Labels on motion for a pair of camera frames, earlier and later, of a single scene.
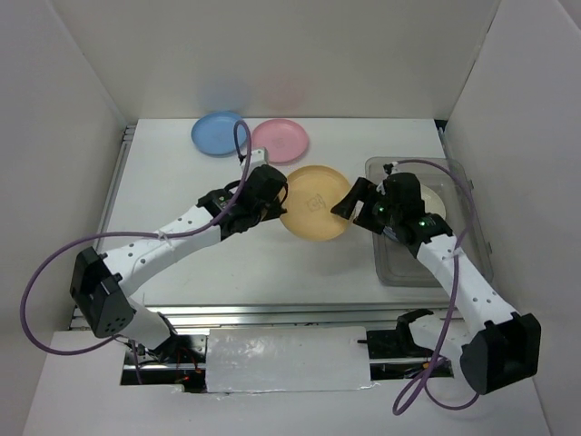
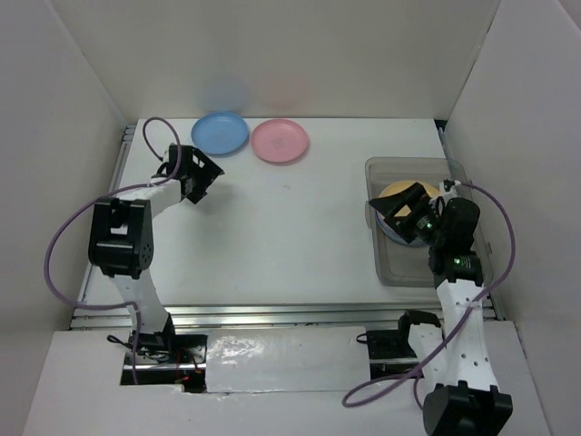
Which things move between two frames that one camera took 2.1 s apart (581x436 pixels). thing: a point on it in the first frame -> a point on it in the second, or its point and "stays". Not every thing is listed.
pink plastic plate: x=283 y=140 stays
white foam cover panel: x=290 y=359 stays
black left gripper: x=275 y=211 -> x=210 y=172
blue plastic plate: x=213 y=134 stays
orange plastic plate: x=311 y=194 -> x=431 y=190
